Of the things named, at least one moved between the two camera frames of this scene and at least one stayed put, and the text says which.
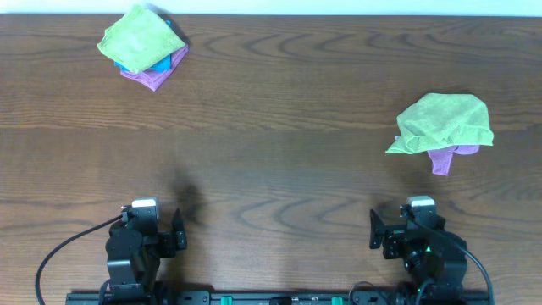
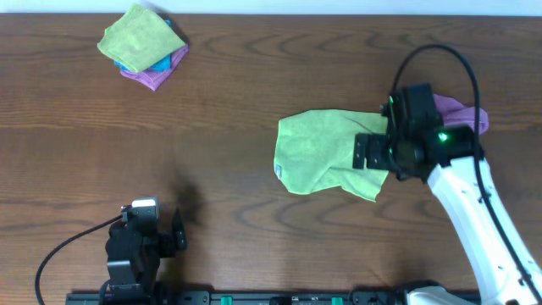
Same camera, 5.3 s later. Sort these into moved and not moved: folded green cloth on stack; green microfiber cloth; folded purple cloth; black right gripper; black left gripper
Moved: black right gripper; green microfiber cloth
Not moved: folded green cloth on stack; folded purple cloth; black left gripper
